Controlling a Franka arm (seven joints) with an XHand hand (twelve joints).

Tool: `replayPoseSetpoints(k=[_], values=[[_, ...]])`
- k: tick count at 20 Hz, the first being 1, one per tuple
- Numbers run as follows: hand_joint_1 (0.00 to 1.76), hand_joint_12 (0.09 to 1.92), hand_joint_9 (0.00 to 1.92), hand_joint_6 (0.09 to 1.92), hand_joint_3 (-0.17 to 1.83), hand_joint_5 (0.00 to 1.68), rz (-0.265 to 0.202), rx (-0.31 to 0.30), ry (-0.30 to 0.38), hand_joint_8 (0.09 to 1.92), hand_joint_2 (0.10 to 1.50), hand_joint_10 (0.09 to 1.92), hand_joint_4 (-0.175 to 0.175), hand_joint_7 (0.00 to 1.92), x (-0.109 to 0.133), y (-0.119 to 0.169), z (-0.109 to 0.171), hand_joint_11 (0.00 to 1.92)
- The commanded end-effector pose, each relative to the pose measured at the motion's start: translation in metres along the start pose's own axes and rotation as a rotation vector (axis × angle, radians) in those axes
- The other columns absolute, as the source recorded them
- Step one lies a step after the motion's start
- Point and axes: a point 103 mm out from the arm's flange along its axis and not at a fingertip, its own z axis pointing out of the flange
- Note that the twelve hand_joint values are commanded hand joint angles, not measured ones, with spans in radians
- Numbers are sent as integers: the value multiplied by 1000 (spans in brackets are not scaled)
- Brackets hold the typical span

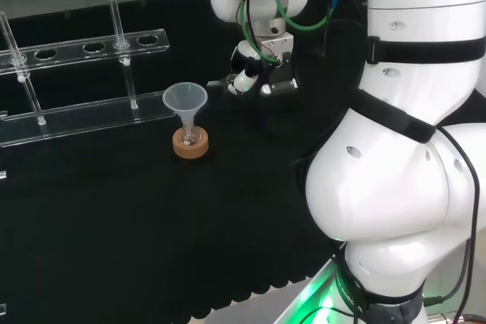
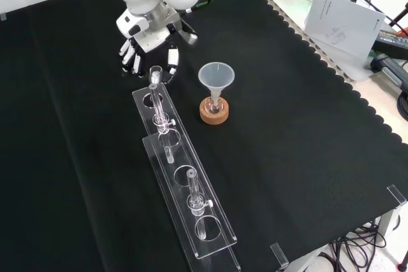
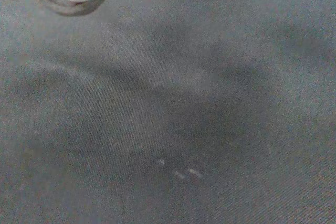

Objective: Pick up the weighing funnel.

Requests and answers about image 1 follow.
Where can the clear acrylic funnel stand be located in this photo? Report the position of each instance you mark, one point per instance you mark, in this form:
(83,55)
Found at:
(95,115)

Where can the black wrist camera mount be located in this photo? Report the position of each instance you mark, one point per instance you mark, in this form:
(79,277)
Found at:
(283,73)

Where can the black bench cloth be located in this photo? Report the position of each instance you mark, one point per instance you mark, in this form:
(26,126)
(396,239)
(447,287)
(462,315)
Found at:
(114,225)

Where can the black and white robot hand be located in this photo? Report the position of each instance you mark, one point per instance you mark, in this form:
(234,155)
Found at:
(243,81)

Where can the clear plastic funnel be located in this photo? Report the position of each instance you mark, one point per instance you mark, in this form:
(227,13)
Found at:
(186,102)

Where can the small round-bottom glass flask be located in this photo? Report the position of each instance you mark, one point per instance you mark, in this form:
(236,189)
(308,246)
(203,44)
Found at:
(188,136)

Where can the clear glass weighing funnel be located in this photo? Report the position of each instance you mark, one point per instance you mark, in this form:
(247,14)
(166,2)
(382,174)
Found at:
(218,83)

